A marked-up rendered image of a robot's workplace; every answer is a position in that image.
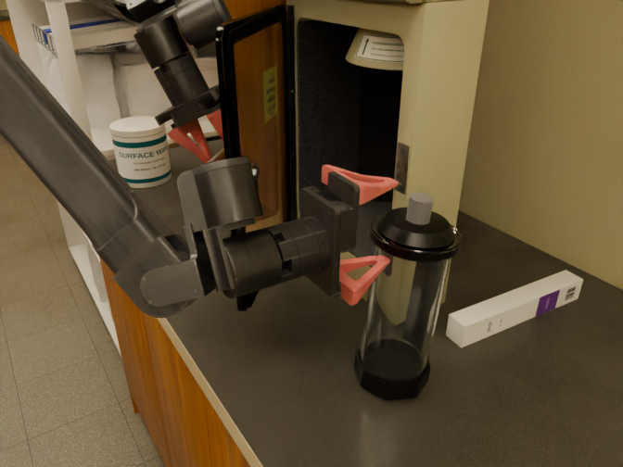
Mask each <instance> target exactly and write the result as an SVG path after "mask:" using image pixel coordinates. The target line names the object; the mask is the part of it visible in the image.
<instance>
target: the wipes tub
mask: <svg viewBox="0 0 623 467"><path fill-rule="evenodd" d="M109 127H110V132H111V138H112V143H113V147H114V152H115V157H116V161H117V167H118V172H119V174H120V175H121V177H122V178H123V179H124V180H125V181H126V182H127V183H128V184H129V185H130V186H131V187H132V188H149V187H154V186H158V185H161V184H164V183H166V182H167V181H168V180H169V179H170V178H171V177H172V171H171V163H170V156H169V148H168V142H167V134H166V128H165V123H163V124H162V125H160V126H159V125H158V123H157V122H156V120H155V118H154V117H151V116H137V117H130V118H124V119H120V120H116V121H114V122H112V123H111V124H110V125H109Z"/></svg>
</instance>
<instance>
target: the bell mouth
mask: <svg viewBox="0 0 623 467"><path fill-rule="evenodd" d="M345 58H346V60H347V61H348V62H349V63H351V64H354V65H357V66H361V67H366V68H370V69H385V70H402V71H403V61H404V44H403V41H402V39H401V38H400V37H399V35H397V34H394V33H388V32H379V31H373V30H368V29H363V28H359V29H358V31H357V33H356V35H355V37H354V39H353V41H352V44H351V46H350V49H349V51H348V53H347V55H346V57H345Z"/></svg>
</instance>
